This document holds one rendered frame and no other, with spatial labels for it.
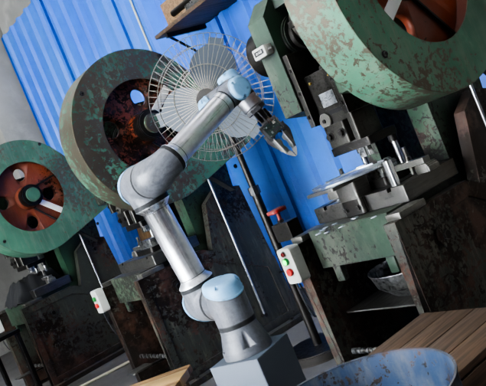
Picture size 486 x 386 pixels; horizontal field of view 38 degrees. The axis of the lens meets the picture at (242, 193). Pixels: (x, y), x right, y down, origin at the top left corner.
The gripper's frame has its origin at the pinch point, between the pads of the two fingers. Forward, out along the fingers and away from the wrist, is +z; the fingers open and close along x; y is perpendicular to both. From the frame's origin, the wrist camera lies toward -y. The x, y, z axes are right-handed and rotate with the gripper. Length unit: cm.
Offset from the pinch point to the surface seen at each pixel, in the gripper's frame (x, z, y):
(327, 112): 18.3, -2.4, -13.9
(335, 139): 13.9, 6.5, -10.9
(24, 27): -118, -252, -416
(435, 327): -2, 61, 48
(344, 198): 2.4, 23.9, -7.0
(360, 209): 4.1, 29.9, -2.8
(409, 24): 54, -6, 12
